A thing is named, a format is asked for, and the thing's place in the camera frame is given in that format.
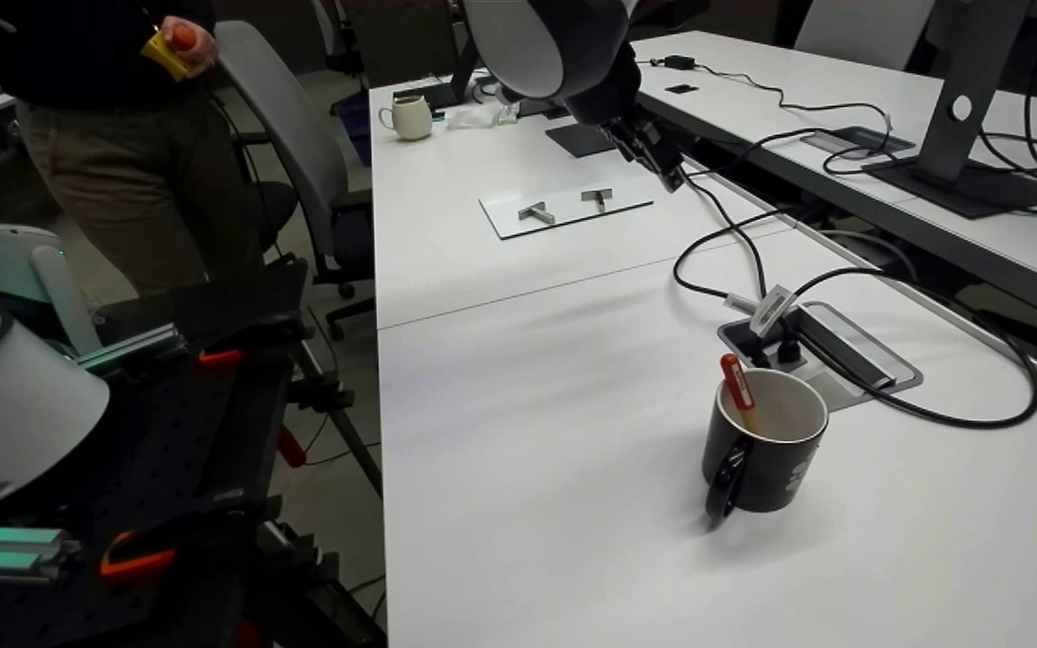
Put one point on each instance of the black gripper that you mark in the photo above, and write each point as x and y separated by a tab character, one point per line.
633	121

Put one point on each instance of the red capped tan pen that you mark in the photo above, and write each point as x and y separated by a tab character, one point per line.
738	382

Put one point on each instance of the yellow emergency stop button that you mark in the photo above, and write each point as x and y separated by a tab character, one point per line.
163	52

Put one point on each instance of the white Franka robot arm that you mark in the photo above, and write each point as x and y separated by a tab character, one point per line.
543	42

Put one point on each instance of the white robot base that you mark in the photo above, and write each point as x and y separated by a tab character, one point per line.
3	406

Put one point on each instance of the black mug white inside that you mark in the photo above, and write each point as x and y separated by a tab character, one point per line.
764	463

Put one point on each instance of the person bare hand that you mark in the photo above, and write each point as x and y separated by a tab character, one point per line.
197	43

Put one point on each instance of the grey T-shaped metal piece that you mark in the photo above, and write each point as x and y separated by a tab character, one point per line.
538	211
596	195

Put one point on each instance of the small flat black object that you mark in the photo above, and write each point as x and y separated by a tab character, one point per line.
684	88

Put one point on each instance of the large black monitor with stand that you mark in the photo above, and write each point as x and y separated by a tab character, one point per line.
584	133

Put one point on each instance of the white rectangular board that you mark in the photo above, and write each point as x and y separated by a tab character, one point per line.
568	212

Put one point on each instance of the small black power adapter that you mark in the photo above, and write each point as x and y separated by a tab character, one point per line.
673	63

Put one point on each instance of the white plug adapter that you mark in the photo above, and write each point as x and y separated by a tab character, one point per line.
774	310

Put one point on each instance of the small grey dock device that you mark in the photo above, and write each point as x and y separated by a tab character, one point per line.
849	136

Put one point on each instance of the grey table outlet box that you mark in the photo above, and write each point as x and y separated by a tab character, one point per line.
856	352

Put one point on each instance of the white cup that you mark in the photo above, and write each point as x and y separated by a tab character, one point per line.
411	115

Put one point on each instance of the silver monitor stand black base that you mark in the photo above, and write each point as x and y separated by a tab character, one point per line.
963	146

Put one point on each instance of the grey office chair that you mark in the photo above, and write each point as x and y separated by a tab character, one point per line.
305	156

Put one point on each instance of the person in dark clothes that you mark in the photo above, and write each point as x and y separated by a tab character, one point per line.
125	156

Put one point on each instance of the black robot mounting stand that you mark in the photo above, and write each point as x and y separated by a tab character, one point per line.
208	480

